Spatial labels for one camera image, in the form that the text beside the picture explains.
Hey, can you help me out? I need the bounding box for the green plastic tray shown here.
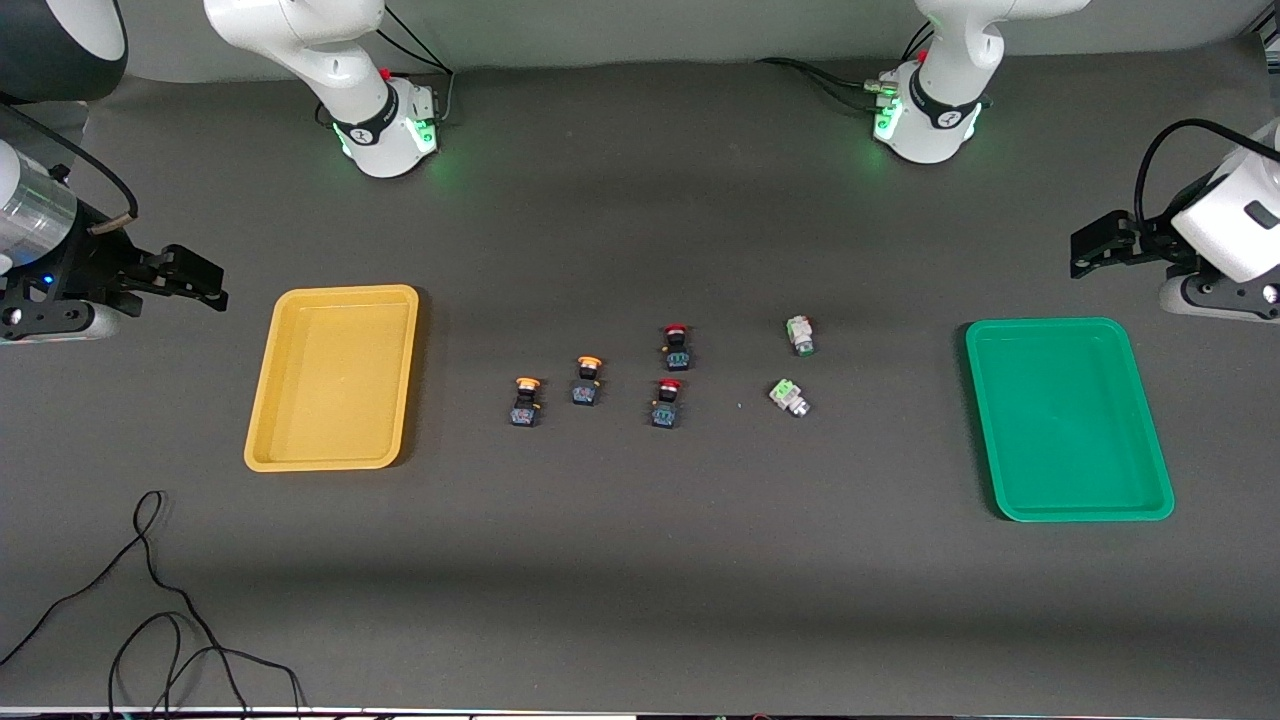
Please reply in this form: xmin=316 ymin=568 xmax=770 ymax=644
xmin=965 ymin=317 xmax=1176 ymax=523

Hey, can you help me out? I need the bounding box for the yellow plastic tray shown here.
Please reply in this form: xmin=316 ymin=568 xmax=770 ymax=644
xmin=244 ymin=285 xmax=421 ymax=473

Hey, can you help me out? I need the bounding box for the black right arm wrist cable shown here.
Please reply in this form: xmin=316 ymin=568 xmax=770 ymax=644
xmin=0 ymin=92 xmax=139 ymax=238

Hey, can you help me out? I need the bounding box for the black arm wrist cable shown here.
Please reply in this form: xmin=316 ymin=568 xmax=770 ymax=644
xmin=1135 ymin=118 xmax=1280 ymax=229
xmin=0 ymin=92 xmax=139 ymax=238

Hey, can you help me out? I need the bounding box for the black left arm wrist cable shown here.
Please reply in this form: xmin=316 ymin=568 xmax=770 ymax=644
xmin=1135 ymin=118 xmax=1280 ymax=229

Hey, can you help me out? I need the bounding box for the thin black loose cable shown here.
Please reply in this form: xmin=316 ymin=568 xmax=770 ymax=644
xmin=0 ymin=489 xmax=306 ymax=717

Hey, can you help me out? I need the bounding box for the black right arm base cable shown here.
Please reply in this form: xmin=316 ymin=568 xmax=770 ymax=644
xmin=375 ymin=3 xmax=457 ymax=126

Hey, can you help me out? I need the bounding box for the black arm base cable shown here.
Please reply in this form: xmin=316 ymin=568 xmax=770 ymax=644
xmin=375 ymin=3 xmax=457 ymax=126
xmin=755 ymin=22 xmax=936 ymax=111

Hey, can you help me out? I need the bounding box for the black left arm base cable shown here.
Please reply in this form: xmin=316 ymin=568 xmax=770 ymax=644
xmin=755 ymin=22 xmax=936 ymax=111

